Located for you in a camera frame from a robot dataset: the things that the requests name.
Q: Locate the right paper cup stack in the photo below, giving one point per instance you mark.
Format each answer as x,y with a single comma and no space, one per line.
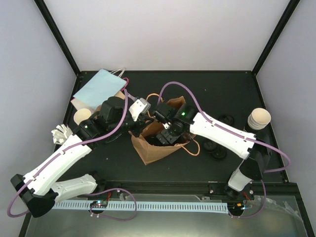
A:
259,119

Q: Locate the light blue paper bag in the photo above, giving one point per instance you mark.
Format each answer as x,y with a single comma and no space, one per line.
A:
99,88

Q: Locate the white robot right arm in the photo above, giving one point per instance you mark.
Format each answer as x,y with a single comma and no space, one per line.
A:
187,119

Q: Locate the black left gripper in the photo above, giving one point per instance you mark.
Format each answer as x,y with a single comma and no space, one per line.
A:
143,120

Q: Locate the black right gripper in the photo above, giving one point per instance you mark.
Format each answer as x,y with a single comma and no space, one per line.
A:
170,138

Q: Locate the light blue cable duct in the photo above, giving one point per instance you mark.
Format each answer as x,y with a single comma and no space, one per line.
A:
153,206

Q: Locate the left paper cup stack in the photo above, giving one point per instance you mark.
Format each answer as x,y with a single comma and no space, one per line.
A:
81,115

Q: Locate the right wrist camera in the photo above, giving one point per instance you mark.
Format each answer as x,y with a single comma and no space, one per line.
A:
166,125

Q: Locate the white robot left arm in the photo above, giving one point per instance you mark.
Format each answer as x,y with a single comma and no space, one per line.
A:
40,189

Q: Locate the white plastic cutlery bundle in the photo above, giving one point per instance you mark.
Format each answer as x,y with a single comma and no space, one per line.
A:
60,134

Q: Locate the paper cup stack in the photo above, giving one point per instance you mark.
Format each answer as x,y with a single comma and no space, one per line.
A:
259,119
81,115

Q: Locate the black coffee cup lid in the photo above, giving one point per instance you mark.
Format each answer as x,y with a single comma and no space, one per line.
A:
219,154

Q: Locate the black aluminium rail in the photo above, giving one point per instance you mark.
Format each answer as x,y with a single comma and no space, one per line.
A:
170,188

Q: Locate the black lid stack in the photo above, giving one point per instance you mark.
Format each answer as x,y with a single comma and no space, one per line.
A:
210,146

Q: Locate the small brown paper bag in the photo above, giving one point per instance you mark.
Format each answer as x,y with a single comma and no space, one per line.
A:
120,94

